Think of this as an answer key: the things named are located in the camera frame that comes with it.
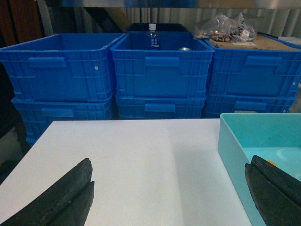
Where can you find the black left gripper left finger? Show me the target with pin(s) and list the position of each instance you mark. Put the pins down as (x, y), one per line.
(66, 203)

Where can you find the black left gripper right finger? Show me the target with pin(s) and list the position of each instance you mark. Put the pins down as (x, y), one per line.
(275, 193)

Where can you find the light teal plastic box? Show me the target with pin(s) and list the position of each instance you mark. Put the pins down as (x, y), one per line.
(275, 137)

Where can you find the blue crate lower left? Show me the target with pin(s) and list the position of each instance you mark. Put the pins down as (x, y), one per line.
(37, 115)

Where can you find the blue crate lower right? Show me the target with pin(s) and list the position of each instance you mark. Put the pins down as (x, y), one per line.
(216, 104)

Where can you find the blue crate lower middle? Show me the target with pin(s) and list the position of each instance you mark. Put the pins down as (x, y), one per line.
(143, 108)

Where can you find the blue crate with cardboard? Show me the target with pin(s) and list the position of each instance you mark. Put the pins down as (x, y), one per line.
(269, 67)

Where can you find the blue crate top left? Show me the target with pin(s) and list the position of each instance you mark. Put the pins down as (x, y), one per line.
(68, 67)

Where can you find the blue crate top middle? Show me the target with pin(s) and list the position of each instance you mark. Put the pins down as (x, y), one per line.
(178, 69)

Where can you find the clear plastic bag of parts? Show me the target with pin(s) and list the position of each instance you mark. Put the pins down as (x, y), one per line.
(221, 28)

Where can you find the clear plastic water bottle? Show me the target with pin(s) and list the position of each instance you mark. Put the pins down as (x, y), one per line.
(152, 38)

